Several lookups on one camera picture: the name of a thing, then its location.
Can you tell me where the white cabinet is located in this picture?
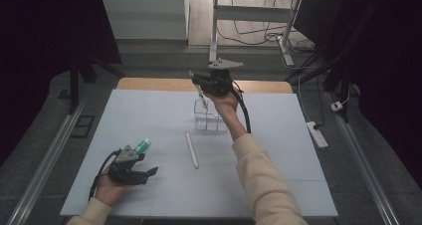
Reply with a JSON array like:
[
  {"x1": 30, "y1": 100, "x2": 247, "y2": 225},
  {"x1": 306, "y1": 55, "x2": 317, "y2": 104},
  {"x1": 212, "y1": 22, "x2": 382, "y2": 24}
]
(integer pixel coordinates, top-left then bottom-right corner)
[{"x1": 100, "y1": 0, "x2": 190, "y2": 41}]

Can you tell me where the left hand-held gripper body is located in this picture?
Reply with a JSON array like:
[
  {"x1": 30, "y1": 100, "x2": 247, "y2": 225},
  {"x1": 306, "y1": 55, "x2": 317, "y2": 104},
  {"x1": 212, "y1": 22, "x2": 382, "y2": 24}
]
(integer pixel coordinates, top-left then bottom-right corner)
[{"x1": 107, "y1": 144, "x2": 149, "y2": 186}]

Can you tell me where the white desk frame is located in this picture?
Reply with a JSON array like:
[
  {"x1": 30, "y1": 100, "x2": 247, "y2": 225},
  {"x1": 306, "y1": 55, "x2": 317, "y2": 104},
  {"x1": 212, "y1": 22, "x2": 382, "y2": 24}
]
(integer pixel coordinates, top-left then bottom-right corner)
[{"x1": 208, "y1": 0, "x2": 305, "y2": 67}]

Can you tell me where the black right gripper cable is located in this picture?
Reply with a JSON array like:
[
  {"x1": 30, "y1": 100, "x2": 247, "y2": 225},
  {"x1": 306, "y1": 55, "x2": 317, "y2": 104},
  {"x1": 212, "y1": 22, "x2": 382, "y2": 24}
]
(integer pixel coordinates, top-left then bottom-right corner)
[{"x1": 230, "y1": 80, "x2": 253, "y2": 134}]

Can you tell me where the green and white glue stick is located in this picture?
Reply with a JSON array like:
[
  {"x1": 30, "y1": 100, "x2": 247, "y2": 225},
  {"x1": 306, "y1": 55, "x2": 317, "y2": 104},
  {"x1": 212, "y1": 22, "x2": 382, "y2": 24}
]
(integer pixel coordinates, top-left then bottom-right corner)
[{"x1": 133, "y1": 137, "x2": 151, "y2": 155}]

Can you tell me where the black floor frame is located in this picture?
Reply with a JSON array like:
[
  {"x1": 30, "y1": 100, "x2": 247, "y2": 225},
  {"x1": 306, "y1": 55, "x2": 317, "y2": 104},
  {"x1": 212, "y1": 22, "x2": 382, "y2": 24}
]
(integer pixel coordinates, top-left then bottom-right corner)
[{"x1": 71, "y1": 114, "x2": 96, "y2": 139}]

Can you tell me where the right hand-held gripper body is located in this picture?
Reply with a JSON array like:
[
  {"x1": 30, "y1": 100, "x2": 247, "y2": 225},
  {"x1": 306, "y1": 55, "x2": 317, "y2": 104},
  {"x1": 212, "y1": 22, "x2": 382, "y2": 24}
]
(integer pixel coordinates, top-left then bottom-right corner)
[{"x1": 195, "y1": 58, "x2": 245, "y2": 98}]

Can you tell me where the aluminium floor rail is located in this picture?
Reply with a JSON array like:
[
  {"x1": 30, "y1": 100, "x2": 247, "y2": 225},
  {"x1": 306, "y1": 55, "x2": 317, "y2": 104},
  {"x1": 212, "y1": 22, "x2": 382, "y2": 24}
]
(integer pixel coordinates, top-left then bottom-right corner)
[
  {"x1": 326, "y1": 91, "x2": 401, "y2": 225},
  {"x1": 6, "y1": 97, "x2": 88, "y2": 225}
]

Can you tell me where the white power strip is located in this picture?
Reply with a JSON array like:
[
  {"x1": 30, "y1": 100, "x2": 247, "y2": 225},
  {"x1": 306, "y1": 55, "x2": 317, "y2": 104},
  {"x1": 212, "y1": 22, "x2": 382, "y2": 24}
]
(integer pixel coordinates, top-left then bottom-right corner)
[{"x1": 306, "y1": 120, "x2": 329, "y2": 149}]

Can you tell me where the clear plastic pen holder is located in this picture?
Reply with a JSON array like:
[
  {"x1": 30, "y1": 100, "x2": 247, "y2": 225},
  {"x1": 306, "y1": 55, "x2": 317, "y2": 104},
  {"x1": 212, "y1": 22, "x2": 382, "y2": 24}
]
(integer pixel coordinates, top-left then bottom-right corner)
[{"x1": 193, "y1": 99, "x2": 230, "y2": 133}]

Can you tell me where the white table mat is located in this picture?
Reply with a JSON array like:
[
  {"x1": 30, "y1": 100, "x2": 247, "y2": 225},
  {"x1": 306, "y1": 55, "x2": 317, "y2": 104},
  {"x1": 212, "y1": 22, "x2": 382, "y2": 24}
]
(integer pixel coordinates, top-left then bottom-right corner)
[{"x1": 60, "y1": 89, "x2": 338, "y2": 218}]

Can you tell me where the wooden table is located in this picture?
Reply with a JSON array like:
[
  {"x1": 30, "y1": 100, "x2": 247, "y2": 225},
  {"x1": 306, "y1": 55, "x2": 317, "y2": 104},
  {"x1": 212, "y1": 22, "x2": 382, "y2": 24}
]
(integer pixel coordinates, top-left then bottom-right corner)
[{"x1": 116, "y1": 77, "x2": 294, "y2": 95}]

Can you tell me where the tangle of floor cables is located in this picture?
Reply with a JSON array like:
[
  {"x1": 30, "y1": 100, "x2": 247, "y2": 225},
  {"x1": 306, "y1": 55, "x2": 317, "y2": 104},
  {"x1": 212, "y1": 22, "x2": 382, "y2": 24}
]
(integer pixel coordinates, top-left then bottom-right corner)
[{"x1": 216, "y1": 0, "x2": 317, "y2": 55}]

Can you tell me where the white pen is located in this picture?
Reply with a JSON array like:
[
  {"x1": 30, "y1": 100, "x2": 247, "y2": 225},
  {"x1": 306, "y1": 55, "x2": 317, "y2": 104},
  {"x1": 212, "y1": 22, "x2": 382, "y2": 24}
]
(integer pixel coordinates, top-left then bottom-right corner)
[{"x1": 184, "y1": 130, "x2": 200, "y2": 170}]

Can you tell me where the person's left hand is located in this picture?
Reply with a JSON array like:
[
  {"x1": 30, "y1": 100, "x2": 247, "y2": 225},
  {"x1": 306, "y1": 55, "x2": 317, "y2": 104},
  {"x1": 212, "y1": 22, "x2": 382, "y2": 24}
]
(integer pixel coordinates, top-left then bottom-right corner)
[{"x1": 94, "y1": 166, "x2": 134, "y2": 207}]

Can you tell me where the black stand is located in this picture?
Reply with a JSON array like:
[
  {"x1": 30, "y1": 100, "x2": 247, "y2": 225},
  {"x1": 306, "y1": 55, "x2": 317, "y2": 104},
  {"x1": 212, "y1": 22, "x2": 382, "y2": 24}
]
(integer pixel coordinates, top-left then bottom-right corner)
[
  {"x1": 68, "y1": 50, "x2": 127, "y2": 115},
  {"x1": 285, "y1": 50, "x2": 353, "y2": 123}
]

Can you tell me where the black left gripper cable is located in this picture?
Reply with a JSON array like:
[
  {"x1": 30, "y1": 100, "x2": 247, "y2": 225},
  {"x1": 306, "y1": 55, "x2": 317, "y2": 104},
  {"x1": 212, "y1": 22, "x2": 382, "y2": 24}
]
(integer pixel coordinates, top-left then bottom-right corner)
[{"x1": 88, "y1": 148, "x2": 123, "y2": 201}]

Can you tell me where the black power strip cable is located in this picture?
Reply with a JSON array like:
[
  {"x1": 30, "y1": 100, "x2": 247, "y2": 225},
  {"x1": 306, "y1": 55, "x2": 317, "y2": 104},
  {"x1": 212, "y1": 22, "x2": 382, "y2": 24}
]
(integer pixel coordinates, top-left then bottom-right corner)
[{"x1": 313, "y1": 75, "x2": 328, "y2": 130}]

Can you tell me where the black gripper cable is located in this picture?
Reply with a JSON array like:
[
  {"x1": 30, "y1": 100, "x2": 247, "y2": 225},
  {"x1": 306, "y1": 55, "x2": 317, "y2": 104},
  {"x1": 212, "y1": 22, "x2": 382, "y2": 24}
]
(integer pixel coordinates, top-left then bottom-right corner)
[
  {"x1": 88, "y1": 148, "x2": 123, "y2": 201},
  {"x1": 230, "y1": 80, "x2": 253, "y2": 134}
]

